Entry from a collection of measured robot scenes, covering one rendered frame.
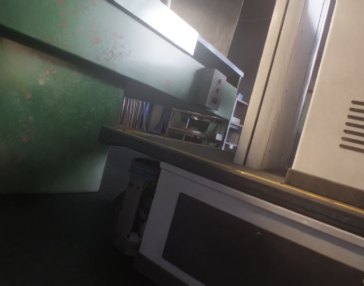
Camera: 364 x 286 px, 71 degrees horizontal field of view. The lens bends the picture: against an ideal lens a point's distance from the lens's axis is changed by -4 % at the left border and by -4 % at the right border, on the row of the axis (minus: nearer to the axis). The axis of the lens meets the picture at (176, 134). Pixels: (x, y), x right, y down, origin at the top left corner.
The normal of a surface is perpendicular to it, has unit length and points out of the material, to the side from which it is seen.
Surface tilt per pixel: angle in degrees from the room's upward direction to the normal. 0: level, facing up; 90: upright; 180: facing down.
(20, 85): 90
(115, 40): 90
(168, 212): 90
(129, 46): 90
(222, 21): 76
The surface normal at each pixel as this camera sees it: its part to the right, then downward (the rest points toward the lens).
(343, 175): -0.56, -0.12
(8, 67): 0.78, 0.23
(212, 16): -0.13, -0.25
